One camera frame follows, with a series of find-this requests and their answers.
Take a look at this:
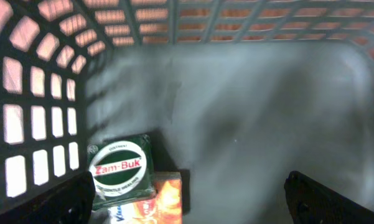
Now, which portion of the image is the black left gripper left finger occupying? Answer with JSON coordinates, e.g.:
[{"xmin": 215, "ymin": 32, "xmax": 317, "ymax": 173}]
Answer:
[{"xmin": 0, "ymin": 171, "xmax": 95, "ymax": 224}]

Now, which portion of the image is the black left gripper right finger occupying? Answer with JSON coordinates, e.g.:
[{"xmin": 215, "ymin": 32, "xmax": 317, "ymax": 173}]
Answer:
[{"xmin": 284, "ymin": 170, "xmax": 374, "ymax": 224}]

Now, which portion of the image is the green Zam-Buk tin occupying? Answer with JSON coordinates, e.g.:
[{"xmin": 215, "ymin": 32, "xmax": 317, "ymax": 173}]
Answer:
[{"xmin": 86, "ymin": 134, "xmax": 156, "ymax": 211}]

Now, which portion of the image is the orange tissue pack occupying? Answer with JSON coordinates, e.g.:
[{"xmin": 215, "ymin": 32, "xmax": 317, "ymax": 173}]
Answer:
[{"xmin": 108, "ymin": 172, "xmax": 182, "ymax": 224}]

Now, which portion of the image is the dark grey plastic mesh basket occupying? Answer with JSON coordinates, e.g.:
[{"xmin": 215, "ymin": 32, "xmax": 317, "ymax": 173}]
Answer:
[{"xmin": 0, "ymin": 1, "xmax": 374, "ymax": 223}]

